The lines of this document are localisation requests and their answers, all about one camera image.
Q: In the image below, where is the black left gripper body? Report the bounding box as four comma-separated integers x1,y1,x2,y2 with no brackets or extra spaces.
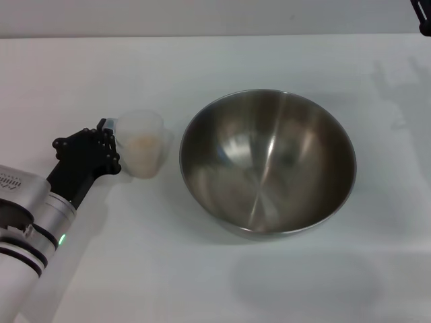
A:
46,147,117,212

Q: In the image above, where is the stainless steel mixing bowl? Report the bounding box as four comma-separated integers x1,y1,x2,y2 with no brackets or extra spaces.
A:
178,89,358,241

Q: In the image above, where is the clear plastic measuring cup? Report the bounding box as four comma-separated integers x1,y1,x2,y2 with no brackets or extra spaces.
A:
103,109,175,180

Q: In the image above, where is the uncooked white rice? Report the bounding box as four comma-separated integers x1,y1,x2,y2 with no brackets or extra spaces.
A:
128,135,160,153

